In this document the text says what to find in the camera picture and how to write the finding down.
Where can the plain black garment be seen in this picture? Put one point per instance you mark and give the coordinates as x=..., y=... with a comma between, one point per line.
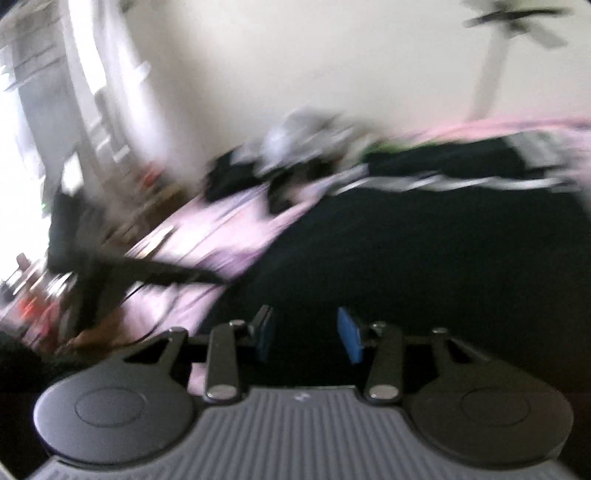
x=233, y=177

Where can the green and white garment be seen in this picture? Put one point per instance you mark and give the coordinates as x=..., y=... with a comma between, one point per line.
x=388, y=148

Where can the pink floral bed sheet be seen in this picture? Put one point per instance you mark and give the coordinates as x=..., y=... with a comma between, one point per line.
x=207, y=244

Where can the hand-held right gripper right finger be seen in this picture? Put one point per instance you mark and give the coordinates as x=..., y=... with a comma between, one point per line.
x=350, y=334

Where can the black tape cross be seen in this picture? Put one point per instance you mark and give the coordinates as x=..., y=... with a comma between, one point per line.
x=512, y=21

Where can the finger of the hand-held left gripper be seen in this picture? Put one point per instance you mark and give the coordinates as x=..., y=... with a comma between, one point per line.
x=175, y=274

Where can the black garment with white stripes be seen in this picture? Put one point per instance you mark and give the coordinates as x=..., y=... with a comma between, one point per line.
x=392, y=258

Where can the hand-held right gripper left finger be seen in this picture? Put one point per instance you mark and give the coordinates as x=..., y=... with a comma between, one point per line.
x=264, y=334

